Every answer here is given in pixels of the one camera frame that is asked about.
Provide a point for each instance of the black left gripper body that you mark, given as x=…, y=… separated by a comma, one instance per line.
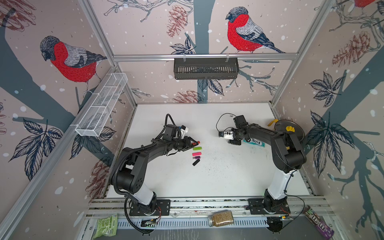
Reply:
x=182, y=143

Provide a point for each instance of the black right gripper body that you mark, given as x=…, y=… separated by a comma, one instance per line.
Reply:
x=236, y=134

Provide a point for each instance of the pink usb drive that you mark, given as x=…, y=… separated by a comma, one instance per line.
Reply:
x=196, y=154

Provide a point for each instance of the black usb drive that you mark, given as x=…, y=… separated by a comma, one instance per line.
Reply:
x=196, y=162

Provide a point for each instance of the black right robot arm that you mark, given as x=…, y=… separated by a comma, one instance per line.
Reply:
x=287, y=154

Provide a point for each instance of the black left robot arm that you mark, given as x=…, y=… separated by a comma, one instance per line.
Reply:
x=128, y=173

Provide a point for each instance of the green candy packet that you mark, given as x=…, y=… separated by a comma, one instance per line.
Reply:
x=255, y=142

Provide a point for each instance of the yellow toy pot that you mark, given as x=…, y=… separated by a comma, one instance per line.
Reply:
x=288, y=126

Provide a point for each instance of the glass jar with grains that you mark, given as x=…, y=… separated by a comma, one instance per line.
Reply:
x=221, y=218

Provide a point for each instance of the purple candy bar pack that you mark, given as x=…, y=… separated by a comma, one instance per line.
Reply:
x=320, y=225

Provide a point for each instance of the green snack bag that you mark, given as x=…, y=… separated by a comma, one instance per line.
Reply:
x=107, y=227

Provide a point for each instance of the black wire basket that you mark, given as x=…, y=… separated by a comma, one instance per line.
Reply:
x=206, y=69

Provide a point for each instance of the white wire shelf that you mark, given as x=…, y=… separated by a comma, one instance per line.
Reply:
x=97, y=115

